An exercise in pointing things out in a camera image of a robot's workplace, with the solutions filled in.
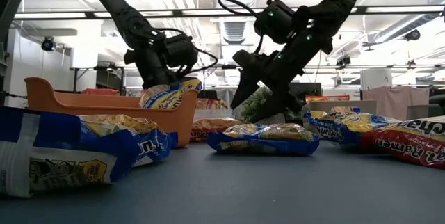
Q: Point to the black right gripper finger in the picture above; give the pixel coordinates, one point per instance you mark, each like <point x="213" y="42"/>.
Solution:
<point x="243" y="88"/>
<point x="278" y="105"/>

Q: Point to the blue soy sauce ramen pack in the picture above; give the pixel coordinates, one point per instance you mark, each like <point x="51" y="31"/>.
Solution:
<point x="167" y="97"/>
<point x="153" y="147"/>
<point x="340" y="130"/>
<point x="260" y="144"/>
<point x="52" y="137"/>

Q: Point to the orange plastic bin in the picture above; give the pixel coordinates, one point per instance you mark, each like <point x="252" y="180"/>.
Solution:
<point x="184" y="119"/>

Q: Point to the red roast beef ramen pack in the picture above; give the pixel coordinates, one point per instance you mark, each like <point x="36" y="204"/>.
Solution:
<point x="210" y="104"/>
<point x="410" y="144"/>
<point x="215" y="126"/>

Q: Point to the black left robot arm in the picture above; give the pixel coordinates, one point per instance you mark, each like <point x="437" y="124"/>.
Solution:
<point x="118" y="8"/>

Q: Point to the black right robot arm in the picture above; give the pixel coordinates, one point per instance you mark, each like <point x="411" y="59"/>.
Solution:
<point x="333" y="1"/>

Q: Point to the potted green plant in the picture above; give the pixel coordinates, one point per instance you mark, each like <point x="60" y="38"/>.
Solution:
<point x="253" y="104"/>

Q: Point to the black monitor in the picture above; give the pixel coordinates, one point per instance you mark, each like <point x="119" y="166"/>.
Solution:
<point x="309" y="92"/>

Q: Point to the clear plastic bin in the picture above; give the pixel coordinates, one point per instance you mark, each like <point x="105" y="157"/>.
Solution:
<point x="208" y="113"/>

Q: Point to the orange chicken ramen pack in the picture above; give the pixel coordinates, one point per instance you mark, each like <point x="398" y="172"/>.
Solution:
<point x="327" y="98"/>

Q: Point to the ceiling vent grille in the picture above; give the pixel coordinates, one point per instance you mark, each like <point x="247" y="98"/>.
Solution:
<point x="233" y="31"/>

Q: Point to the overhead light bar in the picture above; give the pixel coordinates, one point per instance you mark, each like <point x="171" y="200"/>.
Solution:
<point x="177" y="13"/>

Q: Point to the black ceiling spotlight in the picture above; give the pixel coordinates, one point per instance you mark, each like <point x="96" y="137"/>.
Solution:
<point x="343" y="60"/>
<point x="48" y="44"/>
<point x="412" y="34"/>

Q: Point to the white plastic bin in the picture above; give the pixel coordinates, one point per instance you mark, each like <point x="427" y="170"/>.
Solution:
<point x="366" y="107"/>

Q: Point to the white cabinet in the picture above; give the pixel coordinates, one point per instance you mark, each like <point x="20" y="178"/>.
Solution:
<point x="375" y="78"/>

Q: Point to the pink cloth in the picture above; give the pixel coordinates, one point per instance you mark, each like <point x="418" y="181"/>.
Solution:
<point x="396" y="100"/>

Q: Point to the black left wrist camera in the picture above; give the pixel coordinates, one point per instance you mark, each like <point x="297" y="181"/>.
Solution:
<point x="180" y="51"/>

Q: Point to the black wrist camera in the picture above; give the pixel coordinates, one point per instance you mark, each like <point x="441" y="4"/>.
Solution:
<point x="278" y="25"/>
<point x="180" y="51"/>

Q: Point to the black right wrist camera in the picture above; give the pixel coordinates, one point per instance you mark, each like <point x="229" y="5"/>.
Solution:
<point x="278" y="25"/>

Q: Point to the silver air duct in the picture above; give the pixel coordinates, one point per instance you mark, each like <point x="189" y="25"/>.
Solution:
<point x="400" y="29"/>

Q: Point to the black frame post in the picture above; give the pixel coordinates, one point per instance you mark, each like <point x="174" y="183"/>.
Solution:
<point x="2" y="71"/>

